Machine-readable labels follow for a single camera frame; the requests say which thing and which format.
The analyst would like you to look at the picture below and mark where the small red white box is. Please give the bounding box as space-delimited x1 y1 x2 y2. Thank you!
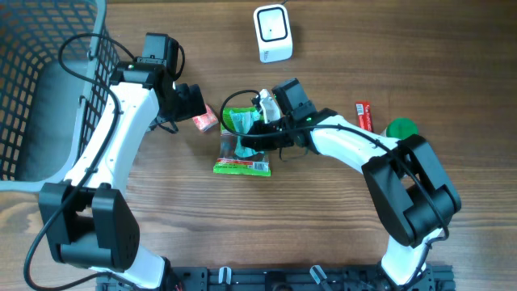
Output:
192 104 219 133

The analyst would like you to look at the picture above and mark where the teal packet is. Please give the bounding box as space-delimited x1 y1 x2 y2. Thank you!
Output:
229 110 264 162

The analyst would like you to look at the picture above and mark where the red snack stick packet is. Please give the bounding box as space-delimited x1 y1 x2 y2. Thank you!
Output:
355 101 373 132

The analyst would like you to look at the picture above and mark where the green candy bag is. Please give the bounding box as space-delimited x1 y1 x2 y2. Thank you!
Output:
213 108 271 176

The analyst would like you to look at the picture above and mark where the green lid jar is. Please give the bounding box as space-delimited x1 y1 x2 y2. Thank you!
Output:
380 117 419 140

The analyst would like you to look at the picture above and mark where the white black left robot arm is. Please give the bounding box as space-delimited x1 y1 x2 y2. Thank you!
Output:
37 33 206 290

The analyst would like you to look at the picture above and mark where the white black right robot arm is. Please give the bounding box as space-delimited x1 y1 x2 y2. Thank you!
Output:
241 78 461 290

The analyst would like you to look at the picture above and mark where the white barcode scanner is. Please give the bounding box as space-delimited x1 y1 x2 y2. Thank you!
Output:
253 4 293 63

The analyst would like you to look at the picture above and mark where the grey plastic mesh basket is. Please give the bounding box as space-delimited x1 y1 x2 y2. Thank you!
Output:
1 0 120 192

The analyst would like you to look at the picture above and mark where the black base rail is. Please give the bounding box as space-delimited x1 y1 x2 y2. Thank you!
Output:
95 264 456 291

